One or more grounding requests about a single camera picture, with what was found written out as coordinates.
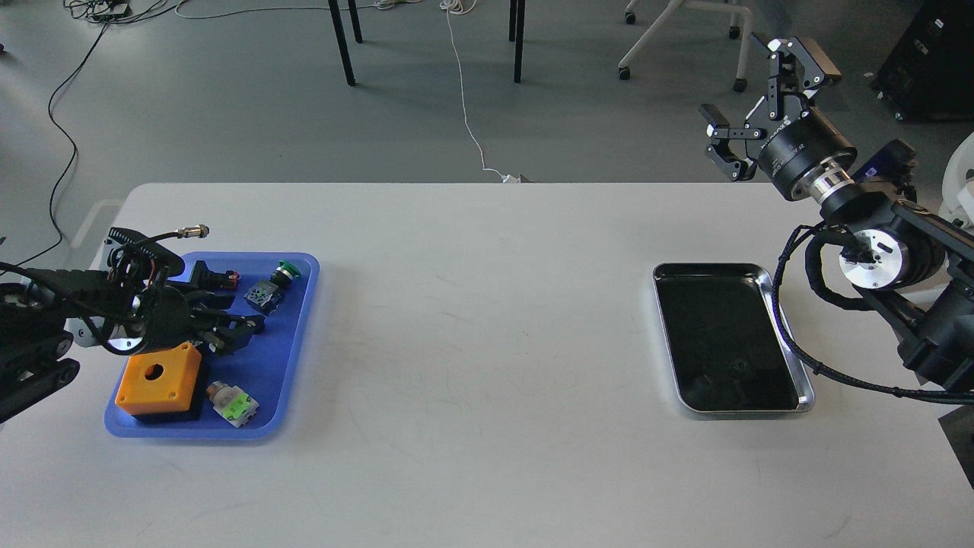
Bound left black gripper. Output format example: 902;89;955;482
128;282;266;356

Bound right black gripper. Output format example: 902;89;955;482
699;33;858;202

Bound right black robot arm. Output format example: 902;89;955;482
700;37;973;406

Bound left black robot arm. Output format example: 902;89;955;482
1;225;265;420

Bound blue plastic tray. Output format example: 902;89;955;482
103;252;320;443

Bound silver metal tray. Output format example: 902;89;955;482
653;263;816;417

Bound white office chair base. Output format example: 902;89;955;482
617;0;754;93

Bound black equipment case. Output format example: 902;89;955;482
872;1;973;123

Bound black table legs right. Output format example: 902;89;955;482
508;0;526;84

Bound black table legs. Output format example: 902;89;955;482
508;0;526;84
326;0;363;87

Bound black table legs left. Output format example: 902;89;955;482
326;0;363;87

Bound green push button switch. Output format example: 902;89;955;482
244;260;302;316

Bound orange button enclosure box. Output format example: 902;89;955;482
114;341;202;416

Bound white green contact switch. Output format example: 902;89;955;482
205;381;259;428

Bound white floor cable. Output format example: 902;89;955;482
439;0;521;184

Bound black floor cables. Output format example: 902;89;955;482
0;0;381;267

